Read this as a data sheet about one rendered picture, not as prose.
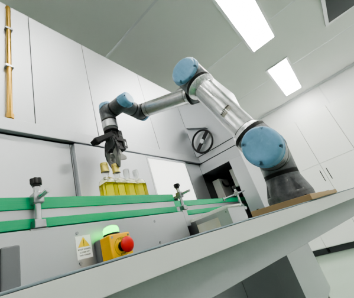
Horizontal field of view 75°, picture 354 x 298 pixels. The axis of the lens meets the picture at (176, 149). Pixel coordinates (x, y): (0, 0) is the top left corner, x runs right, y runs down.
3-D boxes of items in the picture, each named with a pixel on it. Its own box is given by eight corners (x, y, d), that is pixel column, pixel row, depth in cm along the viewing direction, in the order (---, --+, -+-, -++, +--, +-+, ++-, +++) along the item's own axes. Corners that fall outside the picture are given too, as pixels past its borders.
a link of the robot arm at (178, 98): (220, 79, 107) (139, 107, 132) (210, 68, 98) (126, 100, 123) (222, 102, 104) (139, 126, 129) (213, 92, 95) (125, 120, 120)
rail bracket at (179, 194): (168, 217, 109) (161, 192, 114) (196, 205, 100) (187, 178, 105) (164, 217, 106) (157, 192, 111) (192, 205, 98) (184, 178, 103)
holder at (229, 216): (202, 239, 117) (197, 223, 120) (250, 222, 104) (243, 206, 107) (182, 245, 104) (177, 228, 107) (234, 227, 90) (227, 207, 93)
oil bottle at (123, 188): (129, 227, 97) (119, 181, 106) (137, 223, 94) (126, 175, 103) (118, 229, 93) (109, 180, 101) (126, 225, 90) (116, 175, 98)
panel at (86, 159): (196, 206, 167) (182, 163, 180) (200, 204, 165) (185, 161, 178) (80, 216, 96) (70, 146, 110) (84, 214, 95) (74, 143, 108)
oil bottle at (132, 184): (138, 226, 102) (128, 181, 110) (147, 222, 99) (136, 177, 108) (129, 227, 97) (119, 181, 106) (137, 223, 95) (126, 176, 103)
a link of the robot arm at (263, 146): (298, 154, 74) (201, 66, 101) (293, 144, 62) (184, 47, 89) (269, 178, 77) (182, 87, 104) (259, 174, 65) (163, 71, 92)
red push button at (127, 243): (125, 237, 64) (133, 234, 62) (128, 252, 62) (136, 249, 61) (113, 240, 61) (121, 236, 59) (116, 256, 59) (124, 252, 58)
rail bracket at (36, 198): (45, 230, 57) (41, 181, 62) (59, 221, 54) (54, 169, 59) (27, 233, 54) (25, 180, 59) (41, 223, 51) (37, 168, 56)
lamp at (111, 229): (113, 237, 67) (111, 227, 68) (123, 233, 65) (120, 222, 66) (100, 239, 64) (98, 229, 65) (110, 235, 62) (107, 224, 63)
